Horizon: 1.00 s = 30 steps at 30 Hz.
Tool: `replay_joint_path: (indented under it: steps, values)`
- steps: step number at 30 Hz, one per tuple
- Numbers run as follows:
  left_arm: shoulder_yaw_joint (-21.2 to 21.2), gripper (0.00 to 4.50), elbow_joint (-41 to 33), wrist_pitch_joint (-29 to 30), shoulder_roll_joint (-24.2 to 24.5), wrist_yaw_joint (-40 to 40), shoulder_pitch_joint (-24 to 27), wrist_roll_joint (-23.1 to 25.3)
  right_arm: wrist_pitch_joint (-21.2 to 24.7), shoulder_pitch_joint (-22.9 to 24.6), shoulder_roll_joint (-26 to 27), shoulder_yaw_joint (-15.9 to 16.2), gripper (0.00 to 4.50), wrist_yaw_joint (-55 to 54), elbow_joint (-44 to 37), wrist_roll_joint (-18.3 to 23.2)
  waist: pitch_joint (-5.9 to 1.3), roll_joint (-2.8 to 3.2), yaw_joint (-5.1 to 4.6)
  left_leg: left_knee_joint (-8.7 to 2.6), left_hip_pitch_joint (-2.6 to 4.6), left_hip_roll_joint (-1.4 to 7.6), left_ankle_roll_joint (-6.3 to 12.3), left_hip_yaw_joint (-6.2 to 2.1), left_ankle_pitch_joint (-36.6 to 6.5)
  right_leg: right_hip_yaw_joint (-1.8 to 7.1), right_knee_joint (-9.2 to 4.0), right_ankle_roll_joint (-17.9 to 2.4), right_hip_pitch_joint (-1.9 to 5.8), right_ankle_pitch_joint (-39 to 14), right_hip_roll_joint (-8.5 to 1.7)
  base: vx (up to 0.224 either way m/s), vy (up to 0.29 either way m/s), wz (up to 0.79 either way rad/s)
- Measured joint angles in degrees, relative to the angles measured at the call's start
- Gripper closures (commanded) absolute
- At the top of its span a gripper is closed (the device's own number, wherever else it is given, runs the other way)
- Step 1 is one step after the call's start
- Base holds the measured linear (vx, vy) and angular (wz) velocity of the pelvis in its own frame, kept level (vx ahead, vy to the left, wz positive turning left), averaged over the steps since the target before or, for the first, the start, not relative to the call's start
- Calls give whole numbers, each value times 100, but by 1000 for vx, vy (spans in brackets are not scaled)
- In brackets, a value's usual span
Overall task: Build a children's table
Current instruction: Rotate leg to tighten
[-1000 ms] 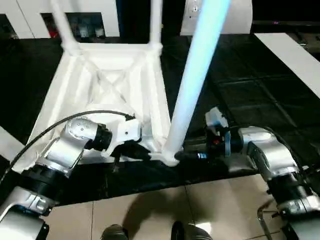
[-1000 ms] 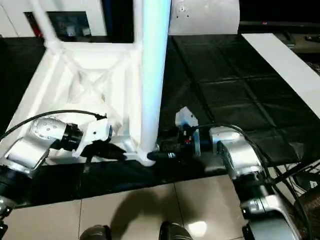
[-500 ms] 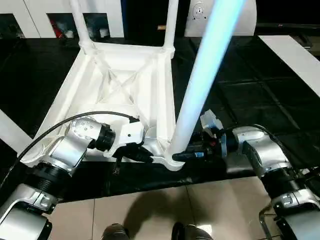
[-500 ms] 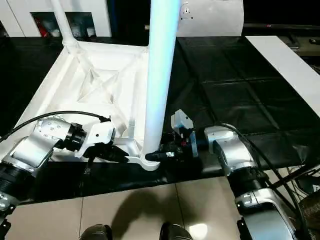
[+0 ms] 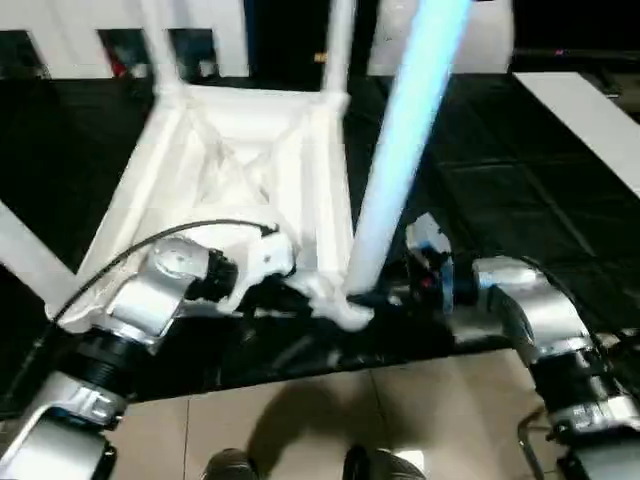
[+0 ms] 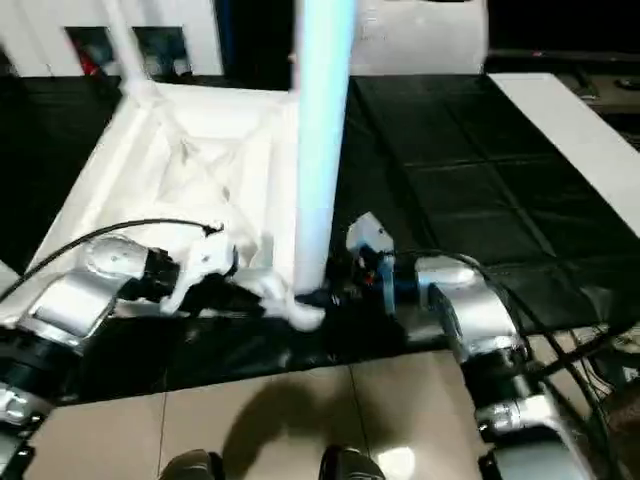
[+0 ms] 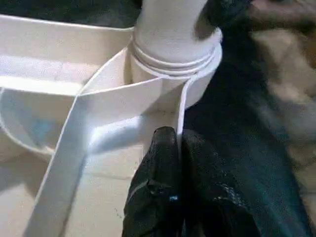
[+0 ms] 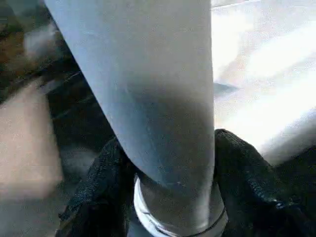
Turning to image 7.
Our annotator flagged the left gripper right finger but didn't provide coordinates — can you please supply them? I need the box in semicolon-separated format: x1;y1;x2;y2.
181;129;263;237

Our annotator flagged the white plastic table top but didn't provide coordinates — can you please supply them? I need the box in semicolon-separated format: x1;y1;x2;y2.
0;13;223;237

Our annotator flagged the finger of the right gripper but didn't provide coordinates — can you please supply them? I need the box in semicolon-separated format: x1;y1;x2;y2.
208;0;250;31

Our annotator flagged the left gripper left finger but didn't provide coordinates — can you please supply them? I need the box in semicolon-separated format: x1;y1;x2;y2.
121;125;185;237

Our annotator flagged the white plastic table leg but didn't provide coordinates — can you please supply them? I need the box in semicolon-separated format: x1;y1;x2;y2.
131;0;223;76

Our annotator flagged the black quilted mat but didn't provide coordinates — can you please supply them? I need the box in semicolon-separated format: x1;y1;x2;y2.
0;0;307;237

